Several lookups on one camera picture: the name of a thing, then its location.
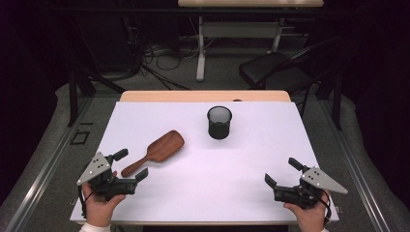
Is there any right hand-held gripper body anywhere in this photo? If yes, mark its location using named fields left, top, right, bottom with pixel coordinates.
left=273, top=166, right=349, bottom=209

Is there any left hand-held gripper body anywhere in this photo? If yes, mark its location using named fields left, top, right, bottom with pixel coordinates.
left=76, top=151, right=138, bottom=202

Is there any black mesh cup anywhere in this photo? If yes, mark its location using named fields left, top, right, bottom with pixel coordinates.
left=206, top=105, right=233, bottom=140

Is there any person's right hand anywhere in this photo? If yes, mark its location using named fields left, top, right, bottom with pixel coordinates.
left=282, top=192, right=332, bottom=232

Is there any person's left hand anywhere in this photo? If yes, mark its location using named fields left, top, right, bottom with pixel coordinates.
left=81, top=170, right=127, bottom=228

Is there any white table mat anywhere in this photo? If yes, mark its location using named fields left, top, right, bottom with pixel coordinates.
left=70, top=101, right=340, bottom=224

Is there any black folding chair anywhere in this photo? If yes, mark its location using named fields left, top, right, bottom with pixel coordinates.
left=238, top=36, right=342, bottom=117

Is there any white-legged desk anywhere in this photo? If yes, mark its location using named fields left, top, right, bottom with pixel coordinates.
left=177, top=0, right=325, bottom=82

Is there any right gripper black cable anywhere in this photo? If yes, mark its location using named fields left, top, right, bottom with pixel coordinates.
left=308, top=188, right=333, bottom=225

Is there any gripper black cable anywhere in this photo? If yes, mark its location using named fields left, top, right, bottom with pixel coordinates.
left=308, top=188, right=333, bottom=225
left=77, top=185, right=95, bottom=220

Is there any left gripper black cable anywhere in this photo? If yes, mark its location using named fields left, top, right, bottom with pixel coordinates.
left=77, top=185, right=95, bottom=220

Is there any aluminium floor rail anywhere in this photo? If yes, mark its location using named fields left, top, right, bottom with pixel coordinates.
left=4, top=96, right=95, bottom=232
left=318, top=98, right=392, bottom=232

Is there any bundle of floor cables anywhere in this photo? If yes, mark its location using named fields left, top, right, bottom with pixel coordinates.
left=120, top=15, right=214, bottom=92

